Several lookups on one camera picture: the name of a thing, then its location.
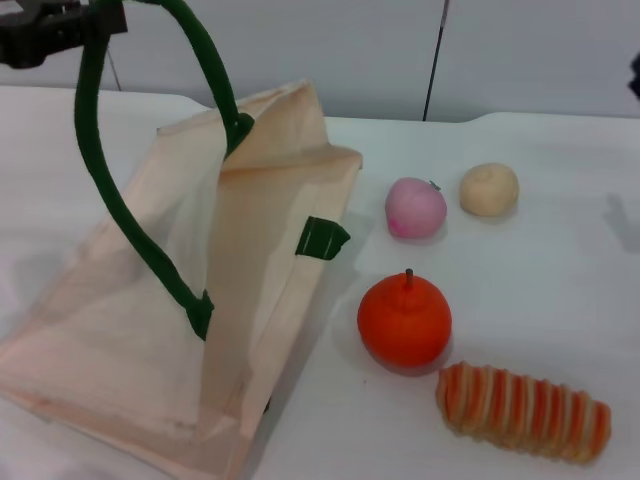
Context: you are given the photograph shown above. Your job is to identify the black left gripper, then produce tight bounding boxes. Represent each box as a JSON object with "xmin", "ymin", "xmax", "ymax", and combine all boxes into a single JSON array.
[{"xmin": 0, "ymin": 1, "xmax": 128, "ymax": 70}]

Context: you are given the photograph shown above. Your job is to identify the pink peach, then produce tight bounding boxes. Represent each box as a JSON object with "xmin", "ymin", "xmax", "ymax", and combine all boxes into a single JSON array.
[{"xmin": 384, "ymin": 177, "xmax": 448, "ymax": 240}]

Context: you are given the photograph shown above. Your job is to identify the cream handbag with green handle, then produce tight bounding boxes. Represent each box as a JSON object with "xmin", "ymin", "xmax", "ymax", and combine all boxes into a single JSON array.
[{"xmin": 0, "ymin": 0, "xmax": 364, "ymax": 480}]

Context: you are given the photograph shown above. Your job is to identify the beige round bun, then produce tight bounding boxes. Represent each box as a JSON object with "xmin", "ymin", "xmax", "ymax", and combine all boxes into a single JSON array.
[{"xmin": 458, "ymin": 162, "xmax": 520, "ymax": 218}]

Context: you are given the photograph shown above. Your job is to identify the thin black pole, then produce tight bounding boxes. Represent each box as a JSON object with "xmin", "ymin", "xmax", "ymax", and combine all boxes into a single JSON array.
[{"xmin": 421, "ymin": 0, "xmax": 451, "ymax": 122}]

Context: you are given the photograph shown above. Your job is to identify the orange fruit with stem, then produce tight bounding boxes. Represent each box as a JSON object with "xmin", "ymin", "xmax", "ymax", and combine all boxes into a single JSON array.
[{"xmin": 356, "ymin": 268, "xmax": 453, "ymax": 372}]

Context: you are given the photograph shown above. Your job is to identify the orange striped bread loaf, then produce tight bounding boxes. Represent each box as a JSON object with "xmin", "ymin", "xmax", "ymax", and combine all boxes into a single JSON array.
[{"xmin": 434, "ymin": 360, "xmax": 613, "ymax": 464}]

